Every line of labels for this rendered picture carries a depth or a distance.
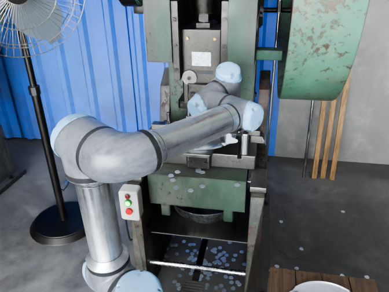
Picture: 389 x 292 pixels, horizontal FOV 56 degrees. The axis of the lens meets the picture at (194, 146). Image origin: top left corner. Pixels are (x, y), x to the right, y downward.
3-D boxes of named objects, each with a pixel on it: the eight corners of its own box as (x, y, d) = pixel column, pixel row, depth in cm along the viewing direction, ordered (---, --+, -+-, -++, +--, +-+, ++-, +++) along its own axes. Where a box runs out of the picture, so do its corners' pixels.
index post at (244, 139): (247, 154, 145) (248, 132, 140) (239, 154, 145) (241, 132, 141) (248, 151, 147) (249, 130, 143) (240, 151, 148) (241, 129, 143)
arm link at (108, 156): (105, 156, 65) (268, 93, 95) (74, 137, 72) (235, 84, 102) (112, 210, 70) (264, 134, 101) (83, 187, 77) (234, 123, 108)
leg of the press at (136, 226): (149, 302, 169) (130, 121, 127) (125, 298, 171) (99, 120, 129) (189, 189, 249) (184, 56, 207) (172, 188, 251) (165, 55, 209)
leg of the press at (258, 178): (268, 319, 160) (289, 131, 118) (241, 315, 162) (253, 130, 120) (268, 196, 240) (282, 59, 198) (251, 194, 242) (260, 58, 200)
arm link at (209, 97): (209, 108, 98) (235, 85, 102) (181, 98, 105) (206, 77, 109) (216, 130, 103) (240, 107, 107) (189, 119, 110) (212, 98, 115)
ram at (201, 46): (219, 108, 139) (220, 27, 126) (180, 106, 142) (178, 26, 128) (224, 93, 154) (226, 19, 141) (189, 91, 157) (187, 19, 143)
